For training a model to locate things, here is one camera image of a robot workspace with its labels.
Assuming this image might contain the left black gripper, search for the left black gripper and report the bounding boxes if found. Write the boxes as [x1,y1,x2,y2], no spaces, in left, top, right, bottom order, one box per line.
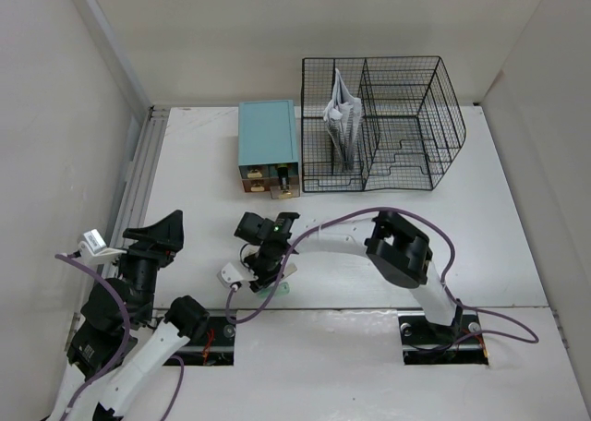
[106,210,185,324]

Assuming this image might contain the clear drawer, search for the clear drawer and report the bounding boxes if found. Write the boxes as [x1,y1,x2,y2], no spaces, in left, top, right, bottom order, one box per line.
[270,178,301,199]
[242,178,270,193]

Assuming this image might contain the white instruction booklet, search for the white instruction booklet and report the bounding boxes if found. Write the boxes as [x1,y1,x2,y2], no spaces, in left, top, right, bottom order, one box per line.
[323,68,362,171]

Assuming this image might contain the yellow black highlighter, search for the yellow black highlighter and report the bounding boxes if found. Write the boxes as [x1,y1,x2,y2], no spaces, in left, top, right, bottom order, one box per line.
[276,164,292,197]

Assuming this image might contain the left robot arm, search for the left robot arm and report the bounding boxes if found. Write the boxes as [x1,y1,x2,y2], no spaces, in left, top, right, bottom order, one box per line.
[48,210,212,420]

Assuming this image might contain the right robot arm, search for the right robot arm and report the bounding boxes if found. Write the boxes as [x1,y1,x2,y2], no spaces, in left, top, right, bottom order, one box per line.
[218,208,462,343]

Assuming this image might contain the grey white eraser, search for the grey white eraser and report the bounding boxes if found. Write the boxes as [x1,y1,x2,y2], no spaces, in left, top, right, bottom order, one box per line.
[283,263,297,277]

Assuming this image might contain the teal mini drawer cabinet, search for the teal mini drawer cabinet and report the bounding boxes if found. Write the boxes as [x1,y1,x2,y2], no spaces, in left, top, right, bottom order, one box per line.
[238,100,300,186]

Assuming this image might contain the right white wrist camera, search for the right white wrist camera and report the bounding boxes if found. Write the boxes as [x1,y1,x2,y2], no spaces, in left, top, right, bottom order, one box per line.
[217,261,258,292]

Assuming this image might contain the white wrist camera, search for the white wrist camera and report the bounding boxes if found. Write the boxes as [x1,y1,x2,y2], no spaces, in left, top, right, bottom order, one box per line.
[78,229,126,267]
[217,261,258,292]

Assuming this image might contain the aluminium rail frame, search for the aluminium rail frame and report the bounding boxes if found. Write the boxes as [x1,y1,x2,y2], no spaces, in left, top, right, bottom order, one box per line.
[64,104,170,348]

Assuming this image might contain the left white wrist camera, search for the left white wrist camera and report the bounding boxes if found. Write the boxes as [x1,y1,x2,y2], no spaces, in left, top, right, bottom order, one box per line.
[78,229,126,267]

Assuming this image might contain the red orange base wires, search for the red orange base wires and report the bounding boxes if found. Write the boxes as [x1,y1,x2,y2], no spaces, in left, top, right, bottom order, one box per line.
[200,328,218,366]

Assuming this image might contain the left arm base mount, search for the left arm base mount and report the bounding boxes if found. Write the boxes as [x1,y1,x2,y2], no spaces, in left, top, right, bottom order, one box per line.
[175,316,236,367]

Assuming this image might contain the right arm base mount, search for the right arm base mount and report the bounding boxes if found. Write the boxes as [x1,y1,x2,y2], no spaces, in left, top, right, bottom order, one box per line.
[398,311,488,366]

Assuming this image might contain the black wire mesh organizer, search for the black wire mesh organizer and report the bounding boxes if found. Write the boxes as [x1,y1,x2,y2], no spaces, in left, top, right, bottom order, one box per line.
[300,55,466,193]

